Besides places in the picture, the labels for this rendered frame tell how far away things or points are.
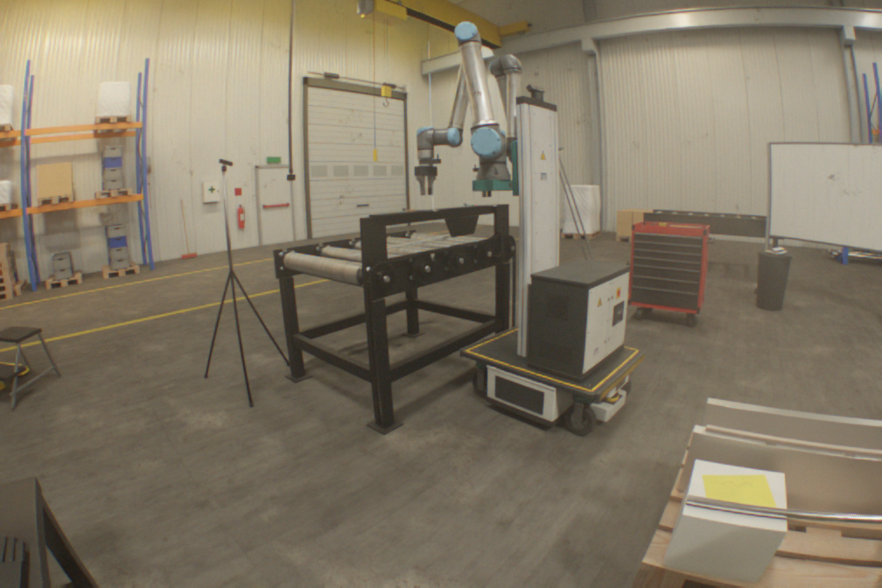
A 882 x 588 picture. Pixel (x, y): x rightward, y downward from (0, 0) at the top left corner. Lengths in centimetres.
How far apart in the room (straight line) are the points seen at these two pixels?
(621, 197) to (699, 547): 1156
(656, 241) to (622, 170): 846
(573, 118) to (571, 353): 1127
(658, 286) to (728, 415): 253
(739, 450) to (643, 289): 284
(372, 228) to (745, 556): 197
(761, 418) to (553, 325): 112
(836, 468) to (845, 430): 28
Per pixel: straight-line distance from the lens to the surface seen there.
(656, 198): 1212
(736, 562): 130
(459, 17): 1249
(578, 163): 1282
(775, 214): 596
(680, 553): 128
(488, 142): 205
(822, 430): 178
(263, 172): 1166
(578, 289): 201
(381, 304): 209
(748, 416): 171
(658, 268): 402
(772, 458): 150
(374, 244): 206
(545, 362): 223
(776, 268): 504
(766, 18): 1221
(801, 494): 160
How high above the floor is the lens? 128
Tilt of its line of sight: 9 degrees down
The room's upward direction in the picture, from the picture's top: 2 degrees counter-clockwise
